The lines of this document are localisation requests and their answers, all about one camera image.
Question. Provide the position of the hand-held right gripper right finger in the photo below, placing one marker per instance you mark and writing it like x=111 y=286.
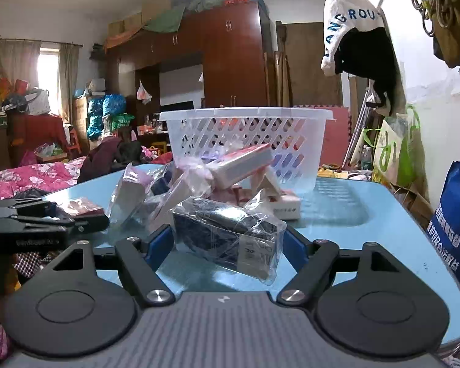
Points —
x=294 y=246

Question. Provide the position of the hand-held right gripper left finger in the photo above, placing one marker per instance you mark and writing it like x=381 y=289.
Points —
x=159 y=243

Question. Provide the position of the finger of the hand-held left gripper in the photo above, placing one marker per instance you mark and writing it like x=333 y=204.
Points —
x=94 y=224
x=42 y=207

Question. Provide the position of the pink packet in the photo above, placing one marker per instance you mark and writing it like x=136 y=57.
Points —
x=80 y=206

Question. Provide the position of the black box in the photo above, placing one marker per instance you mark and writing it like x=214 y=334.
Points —
x=222 y=230

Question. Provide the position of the white plastic basket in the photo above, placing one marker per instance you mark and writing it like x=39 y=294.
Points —
x=291 y=138

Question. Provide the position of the plaid cloth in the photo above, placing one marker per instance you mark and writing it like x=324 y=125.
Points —
x=30 y=266

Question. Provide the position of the pink floral blanket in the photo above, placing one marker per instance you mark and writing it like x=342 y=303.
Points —
x=34 y=178

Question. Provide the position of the white box with red print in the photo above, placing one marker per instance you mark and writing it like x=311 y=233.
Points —
x=287 y=207

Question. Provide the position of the clear bag with white box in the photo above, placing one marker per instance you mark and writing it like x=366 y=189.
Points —
x=128 y=195

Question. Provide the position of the crinkled clear plastic packet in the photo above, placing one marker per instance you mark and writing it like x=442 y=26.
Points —
x=180 y=195

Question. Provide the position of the white triangular carton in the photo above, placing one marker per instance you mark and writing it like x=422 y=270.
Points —
x=268 y=184

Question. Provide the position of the dark maroon jacket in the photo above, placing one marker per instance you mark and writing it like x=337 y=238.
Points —
x=107 y=157

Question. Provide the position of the red armchair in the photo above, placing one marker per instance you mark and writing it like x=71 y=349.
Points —
x=34 y=134

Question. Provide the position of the grey box with pink top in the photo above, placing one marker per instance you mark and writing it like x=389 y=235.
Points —
x=245 y=163

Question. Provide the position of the plastic bottle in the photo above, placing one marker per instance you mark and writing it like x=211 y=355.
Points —
x=365 y=158

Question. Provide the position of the pink foam mat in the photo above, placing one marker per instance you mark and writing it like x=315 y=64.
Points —
x=335 y=138

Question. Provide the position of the blue plastic bags pile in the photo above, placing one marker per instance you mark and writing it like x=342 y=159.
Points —
x=107 y=109

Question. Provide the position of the brown cardboard box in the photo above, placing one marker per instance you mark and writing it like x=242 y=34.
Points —
x=412 y=201

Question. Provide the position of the beige curtain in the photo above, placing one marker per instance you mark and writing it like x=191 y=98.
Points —
x=69 y=80
x=17 y=59

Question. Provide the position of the green and white shopping bag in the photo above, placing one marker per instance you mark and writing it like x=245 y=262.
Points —
x=391 y=149

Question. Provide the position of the metal crutches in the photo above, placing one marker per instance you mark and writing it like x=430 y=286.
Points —
x=358 y=122

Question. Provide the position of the small white plastic bag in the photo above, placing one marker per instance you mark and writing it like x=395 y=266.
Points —
x=144 y=92

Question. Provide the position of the blue shopping bag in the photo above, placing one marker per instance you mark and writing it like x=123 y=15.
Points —
x=456 y=222

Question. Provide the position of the curtain rod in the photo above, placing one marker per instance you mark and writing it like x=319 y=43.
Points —
x=34 y=41

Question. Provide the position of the brown wooden door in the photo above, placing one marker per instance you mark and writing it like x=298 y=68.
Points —
x=314 y=65

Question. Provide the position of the brown wooden wardrobe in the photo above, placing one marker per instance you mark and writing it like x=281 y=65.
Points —
x=230 y=57

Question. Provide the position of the black hanging garment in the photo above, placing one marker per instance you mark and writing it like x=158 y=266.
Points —
x=372 y=57

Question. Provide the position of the cardboard boxes on wardrobe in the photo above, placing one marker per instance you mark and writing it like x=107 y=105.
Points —
x=138 y=17

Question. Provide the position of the green cloth on wardrobe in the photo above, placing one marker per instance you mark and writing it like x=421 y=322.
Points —
x=166 y=21

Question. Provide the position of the white cloth with blue letters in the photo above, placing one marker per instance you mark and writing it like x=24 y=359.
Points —
x=345 y=11

